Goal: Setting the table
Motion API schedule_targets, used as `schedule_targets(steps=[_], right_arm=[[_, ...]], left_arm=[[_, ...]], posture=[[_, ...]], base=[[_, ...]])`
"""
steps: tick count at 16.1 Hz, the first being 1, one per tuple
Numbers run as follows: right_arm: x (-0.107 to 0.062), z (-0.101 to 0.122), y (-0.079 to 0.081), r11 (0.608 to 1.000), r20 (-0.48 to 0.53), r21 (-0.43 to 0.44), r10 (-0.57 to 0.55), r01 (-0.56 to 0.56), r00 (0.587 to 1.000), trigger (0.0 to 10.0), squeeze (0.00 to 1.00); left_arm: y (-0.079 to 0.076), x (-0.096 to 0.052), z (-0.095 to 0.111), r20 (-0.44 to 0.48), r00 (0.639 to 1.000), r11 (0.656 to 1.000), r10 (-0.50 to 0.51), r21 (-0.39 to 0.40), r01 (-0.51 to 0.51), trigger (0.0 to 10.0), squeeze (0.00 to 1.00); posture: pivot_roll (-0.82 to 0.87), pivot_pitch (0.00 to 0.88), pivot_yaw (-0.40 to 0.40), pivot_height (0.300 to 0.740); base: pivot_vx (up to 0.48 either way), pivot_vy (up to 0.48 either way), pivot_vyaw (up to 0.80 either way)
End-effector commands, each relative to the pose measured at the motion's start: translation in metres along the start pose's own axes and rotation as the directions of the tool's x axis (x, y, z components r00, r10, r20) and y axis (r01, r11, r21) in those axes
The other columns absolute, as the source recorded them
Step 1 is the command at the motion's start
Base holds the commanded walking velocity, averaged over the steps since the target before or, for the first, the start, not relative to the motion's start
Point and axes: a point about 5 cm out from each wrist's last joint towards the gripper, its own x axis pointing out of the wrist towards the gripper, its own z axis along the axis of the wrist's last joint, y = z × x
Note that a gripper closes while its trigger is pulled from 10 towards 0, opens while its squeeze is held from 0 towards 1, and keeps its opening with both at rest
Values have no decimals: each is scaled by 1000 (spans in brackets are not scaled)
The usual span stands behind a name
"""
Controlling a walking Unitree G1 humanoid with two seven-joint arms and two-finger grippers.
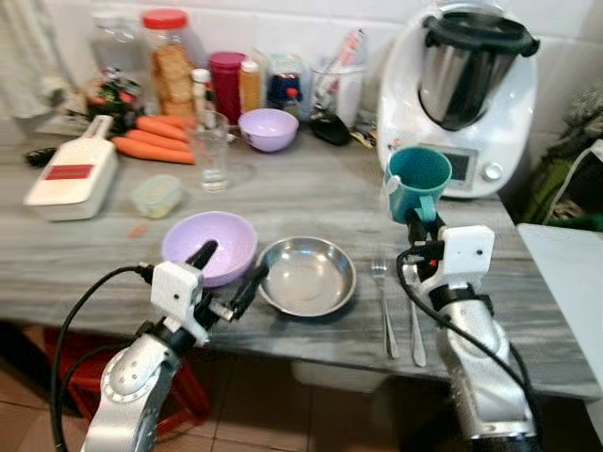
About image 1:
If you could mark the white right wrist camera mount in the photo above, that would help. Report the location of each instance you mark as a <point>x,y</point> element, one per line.
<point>468,256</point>

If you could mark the clear drinking glass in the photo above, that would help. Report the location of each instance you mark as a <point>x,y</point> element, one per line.
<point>212,155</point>

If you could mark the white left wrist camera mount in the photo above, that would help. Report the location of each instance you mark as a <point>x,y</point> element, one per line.
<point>177,292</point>

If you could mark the white side counter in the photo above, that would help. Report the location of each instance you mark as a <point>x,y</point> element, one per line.
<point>565,311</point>

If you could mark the white slicer with red label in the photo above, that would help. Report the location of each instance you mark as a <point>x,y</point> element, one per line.
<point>71,184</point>

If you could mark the red and green wrapped bundle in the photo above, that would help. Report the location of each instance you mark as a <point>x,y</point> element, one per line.
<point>115,102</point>

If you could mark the small bottle with white cap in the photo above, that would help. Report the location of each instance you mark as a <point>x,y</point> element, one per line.
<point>201,92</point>

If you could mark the black remote control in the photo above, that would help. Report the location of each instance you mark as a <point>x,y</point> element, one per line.
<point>42,157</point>

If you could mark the small purple plastic bowl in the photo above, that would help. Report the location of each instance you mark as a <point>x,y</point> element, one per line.
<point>268,130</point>

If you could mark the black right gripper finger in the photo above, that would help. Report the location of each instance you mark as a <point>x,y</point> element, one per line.
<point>414,226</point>
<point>434,231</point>

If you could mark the clear plastic bottle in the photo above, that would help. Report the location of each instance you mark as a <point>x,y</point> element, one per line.
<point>118,42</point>

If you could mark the red and white packet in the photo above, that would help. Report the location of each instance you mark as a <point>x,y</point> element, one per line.
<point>347,56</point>

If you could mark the green and black bag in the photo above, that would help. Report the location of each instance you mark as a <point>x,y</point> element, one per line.
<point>565,179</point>

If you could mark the hanging beige towel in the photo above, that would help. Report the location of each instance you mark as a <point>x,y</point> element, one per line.
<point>28,56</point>

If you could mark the clear plastic utensil container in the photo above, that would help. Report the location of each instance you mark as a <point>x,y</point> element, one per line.
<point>341,99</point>

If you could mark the silver fork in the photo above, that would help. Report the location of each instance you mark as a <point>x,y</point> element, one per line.
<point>386,320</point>

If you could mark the stainless steel bowl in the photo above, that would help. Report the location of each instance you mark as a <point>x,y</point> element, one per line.
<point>306,278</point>

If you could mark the red plastic stool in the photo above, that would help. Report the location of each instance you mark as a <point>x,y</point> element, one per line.
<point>75,372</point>

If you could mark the black rounded object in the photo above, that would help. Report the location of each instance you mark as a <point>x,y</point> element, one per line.
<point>332,130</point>

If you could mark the clear jar with blue contents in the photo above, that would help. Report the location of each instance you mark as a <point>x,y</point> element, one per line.
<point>287,87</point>

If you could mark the teal mug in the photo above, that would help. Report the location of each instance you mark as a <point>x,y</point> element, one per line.
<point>419,179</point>

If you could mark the white plastic bin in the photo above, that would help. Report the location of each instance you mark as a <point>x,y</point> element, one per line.
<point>339,375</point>

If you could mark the red-lidded jar of crackers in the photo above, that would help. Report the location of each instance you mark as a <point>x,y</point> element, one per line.
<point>170,71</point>

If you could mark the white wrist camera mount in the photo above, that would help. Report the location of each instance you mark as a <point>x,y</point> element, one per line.
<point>468,256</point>
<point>177,292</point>

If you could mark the small orange carrot piece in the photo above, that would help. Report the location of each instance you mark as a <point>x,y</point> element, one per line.
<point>138,230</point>

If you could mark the orange bottle with white cap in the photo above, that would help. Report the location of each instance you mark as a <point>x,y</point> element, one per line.
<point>250,89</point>

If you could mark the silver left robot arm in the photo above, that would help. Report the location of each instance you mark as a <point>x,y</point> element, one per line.
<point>127,391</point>

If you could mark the silver spoon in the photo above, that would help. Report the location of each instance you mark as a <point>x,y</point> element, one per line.
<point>417,339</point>

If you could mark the dark red canister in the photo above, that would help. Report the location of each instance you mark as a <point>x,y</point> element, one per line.
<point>227,89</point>

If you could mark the small pale green container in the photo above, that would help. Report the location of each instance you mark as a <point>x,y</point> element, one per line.
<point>155,198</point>

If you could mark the white food processor steel jug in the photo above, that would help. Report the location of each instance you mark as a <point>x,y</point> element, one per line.
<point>462,94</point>

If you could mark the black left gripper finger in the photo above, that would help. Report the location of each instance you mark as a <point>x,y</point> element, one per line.
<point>203,254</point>
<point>251,290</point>

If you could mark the large purple plastic bowl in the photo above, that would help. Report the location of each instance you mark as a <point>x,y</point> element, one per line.
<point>234,240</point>

